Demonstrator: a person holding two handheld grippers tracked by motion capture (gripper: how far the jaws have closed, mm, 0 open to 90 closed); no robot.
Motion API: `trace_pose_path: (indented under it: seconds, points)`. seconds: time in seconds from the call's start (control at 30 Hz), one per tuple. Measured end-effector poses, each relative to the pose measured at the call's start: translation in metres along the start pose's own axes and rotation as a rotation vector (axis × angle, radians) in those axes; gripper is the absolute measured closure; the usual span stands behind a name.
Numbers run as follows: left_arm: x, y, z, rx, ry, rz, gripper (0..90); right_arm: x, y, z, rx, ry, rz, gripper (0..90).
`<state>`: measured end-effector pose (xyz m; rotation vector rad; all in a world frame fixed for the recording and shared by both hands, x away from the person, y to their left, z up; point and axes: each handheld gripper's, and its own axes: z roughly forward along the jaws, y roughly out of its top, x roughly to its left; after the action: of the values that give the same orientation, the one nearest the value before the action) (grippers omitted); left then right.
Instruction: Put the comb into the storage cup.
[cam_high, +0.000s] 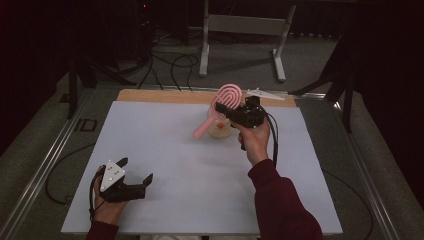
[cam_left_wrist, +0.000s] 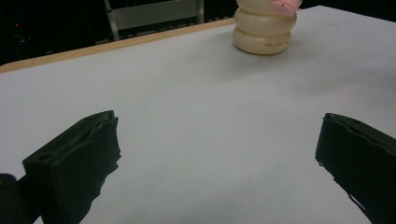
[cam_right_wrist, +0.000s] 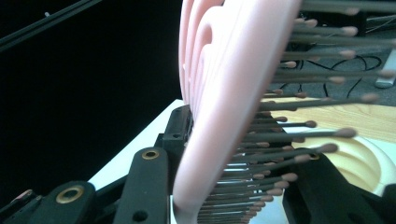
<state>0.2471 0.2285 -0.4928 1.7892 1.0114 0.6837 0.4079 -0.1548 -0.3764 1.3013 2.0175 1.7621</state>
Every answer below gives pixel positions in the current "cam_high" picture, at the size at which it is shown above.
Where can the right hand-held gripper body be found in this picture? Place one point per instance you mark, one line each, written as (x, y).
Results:
(250, 115)

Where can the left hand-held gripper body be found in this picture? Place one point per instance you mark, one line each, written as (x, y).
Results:
(112, 175)

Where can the cream ribbed cup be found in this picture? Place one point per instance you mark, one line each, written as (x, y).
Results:
(220, 132)

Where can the pink hairbrush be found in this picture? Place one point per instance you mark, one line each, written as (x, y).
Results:
(204, 129)

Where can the person's right hand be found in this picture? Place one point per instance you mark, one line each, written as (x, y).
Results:
(255, 141)

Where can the person's left hand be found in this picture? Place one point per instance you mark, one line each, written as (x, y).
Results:
(106, 211)

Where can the white table mat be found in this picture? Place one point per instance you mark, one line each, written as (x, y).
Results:
(186, 166)

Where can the wooden board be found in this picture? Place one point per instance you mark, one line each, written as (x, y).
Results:
(166, 96)

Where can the grey metal stand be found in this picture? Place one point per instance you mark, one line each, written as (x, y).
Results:
(246, 25)

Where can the black tripod stand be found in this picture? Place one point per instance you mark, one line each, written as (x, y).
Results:
(72, 86)

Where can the black angled stand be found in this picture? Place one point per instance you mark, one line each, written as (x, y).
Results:
(348, 100)

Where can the dark equipment with red light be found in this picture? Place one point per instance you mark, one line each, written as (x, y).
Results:
(144, 20)

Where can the black rectangular bracket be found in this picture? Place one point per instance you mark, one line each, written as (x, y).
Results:
(86, 125)

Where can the aluminium table frame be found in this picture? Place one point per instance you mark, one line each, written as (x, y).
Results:
(40, 173)

